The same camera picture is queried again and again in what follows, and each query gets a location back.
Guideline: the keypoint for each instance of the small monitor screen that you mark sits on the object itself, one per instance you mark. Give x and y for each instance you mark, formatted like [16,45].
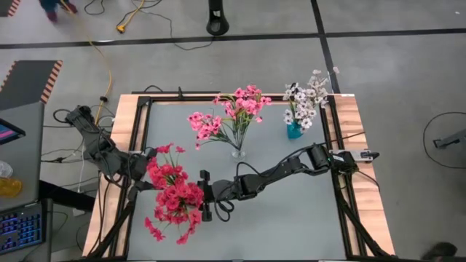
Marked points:
[7,132]

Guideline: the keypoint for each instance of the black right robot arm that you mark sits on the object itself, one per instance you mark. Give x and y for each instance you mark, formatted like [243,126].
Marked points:
[276,171]

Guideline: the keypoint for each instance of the clear plastic cup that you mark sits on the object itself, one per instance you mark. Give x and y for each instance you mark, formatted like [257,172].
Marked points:
[4,169]

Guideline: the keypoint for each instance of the clear glass vase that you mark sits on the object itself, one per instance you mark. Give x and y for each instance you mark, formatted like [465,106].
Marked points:
[238,155]

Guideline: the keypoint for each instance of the red artificial flower bunch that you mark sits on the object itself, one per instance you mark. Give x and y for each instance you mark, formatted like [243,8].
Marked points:
[182,193]
[165,169]
[158,234]

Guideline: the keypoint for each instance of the black frame clamp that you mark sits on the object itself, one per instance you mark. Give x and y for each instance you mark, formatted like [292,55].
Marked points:
[179,91]

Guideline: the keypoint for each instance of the grey desk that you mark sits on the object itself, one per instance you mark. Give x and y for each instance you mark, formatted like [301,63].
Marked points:
[25,163]

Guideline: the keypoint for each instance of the black round stand base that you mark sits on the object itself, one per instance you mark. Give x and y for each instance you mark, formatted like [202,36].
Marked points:
[217,23]

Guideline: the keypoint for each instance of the large black striped-edge floor mat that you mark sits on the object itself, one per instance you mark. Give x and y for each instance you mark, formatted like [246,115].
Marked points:
[29,83]

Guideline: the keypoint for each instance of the person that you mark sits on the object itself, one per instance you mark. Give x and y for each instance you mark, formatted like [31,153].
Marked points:
[440,251]
[52,9]

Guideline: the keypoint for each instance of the backlit keyboard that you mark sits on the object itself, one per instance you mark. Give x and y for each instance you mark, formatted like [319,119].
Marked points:
[20,229]

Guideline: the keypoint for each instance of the small black striped-edge floor mat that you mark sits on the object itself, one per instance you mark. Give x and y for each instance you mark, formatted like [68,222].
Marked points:
[8,6]

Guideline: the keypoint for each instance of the pink artificial flower bunch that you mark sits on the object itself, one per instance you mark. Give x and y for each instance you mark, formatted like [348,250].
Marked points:
[204,127]
[251,91]
[251,107]

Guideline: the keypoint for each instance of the blue glass vase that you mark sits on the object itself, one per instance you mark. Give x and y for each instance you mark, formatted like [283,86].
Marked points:
[293,131]

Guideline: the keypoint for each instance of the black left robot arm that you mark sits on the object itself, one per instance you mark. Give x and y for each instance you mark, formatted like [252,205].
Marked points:
[98,145]

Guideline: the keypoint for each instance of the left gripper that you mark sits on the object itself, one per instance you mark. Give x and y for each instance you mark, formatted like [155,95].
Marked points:
[140,167]

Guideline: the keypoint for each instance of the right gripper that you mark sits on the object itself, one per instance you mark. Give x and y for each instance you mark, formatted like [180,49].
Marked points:
[209,193]

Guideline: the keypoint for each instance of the grey floor stand foot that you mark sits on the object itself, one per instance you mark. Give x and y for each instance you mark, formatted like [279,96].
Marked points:
[449,140]

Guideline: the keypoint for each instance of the yellow bowl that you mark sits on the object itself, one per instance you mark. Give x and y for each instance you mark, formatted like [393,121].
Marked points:
[9,187]

